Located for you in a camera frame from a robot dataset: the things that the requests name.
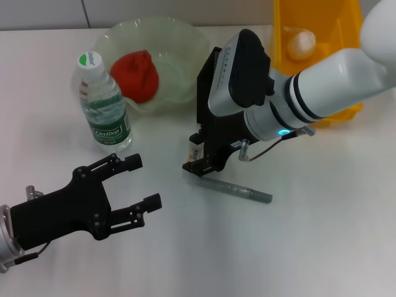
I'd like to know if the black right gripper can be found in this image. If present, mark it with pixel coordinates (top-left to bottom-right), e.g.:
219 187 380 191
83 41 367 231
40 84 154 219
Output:
181 111 258 178

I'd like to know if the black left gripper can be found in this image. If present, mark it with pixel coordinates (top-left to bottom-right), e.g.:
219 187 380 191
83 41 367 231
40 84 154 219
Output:
10 153 163 252

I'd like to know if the beige eraser with barcode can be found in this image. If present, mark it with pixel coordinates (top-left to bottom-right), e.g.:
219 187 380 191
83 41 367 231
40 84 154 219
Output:
187 144 205 162

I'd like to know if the grey glitter marker pen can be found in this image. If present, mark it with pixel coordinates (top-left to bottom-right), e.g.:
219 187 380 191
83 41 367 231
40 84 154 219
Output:
197 176 273 205

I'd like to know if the clear plastic water bottle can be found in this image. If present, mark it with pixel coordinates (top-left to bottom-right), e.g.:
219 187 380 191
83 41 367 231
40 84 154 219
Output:
76 51 134 154

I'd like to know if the red ball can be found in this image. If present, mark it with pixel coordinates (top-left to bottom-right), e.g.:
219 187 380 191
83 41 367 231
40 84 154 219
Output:
110 49 160 105

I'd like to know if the white paper ball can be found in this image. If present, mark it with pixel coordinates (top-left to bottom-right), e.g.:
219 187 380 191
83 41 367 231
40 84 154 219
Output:
285 26 317 62

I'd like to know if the black mesh pen holder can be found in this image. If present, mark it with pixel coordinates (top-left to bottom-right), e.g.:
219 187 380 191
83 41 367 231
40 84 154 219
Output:
196 46 224 132

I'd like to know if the green frosted glass fruit bowl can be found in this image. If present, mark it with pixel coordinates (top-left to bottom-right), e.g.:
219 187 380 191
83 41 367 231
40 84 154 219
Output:
92 17 210 114

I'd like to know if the yellow plastic storage bin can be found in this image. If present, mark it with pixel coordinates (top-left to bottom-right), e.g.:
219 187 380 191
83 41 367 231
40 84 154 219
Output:
269 0 365 129

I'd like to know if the right gripper cable with plug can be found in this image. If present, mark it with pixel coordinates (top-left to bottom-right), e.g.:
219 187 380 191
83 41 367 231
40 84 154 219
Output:
237 126 316 163

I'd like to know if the gripper cable with plug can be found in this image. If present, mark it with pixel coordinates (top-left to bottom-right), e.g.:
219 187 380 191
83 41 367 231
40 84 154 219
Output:
0 184 50 273
237 126 316 163

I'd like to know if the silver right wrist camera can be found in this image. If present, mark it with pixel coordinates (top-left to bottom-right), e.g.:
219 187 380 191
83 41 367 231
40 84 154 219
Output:
207 28 277 118

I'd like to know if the left gripper cable with plug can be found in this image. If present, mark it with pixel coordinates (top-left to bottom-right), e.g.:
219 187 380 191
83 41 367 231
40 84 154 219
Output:
0 184 50 273

